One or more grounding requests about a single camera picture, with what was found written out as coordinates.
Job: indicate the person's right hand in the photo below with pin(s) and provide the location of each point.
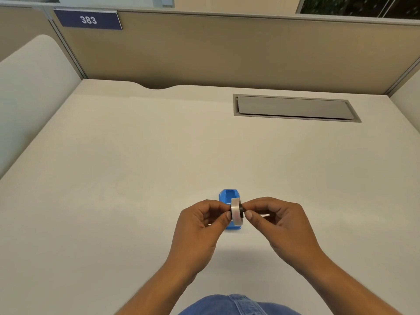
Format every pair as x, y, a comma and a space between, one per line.
288, 236

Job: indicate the blue tape dispenser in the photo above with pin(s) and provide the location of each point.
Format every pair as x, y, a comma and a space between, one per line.
229, 195

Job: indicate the person's left forearm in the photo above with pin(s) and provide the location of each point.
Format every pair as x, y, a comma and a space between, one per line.
154, 291

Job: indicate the person's right forearm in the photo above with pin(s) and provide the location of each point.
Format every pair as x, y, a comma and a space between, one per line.
344, 288

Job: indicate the grey metal partition post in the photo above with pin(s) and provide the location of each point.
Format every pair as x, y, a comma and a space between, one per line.
67, 45

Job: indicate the beige desk partition panel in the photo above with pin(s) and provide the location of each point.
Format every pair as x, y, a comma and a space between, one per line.
236, 52

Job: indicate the person's left hand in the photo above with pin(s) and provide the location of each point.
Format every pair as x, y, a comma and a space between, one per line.
188, 239

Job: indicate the blue number sign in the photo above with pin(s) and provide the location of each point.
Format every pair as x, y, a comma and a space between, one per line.
88, 20

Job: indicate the beige side partition panel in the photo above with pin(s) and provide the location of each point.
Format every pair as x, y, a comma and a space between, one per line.
19, 27

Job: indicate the white tape roll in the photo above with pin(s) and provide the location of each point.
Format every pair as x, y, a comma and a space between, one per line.
236, 211

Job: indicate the white rounded side divider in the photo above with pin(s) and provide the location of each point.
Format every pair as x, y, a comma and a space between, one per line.
32, 95

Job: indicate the blue denim jeans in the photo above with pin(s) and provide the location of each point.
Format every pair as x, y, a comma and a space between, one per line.
236, 306

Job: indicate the person's right thumb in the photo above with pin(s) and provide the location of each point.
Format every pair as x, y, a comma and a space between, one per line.
257, 226

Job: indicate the dark window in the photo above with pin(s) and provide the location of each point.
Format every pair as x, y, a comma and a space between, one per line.
361, 4

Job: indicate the person's left thumb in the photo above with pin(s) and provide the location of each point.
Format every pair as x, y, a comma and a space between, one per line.
218, 226

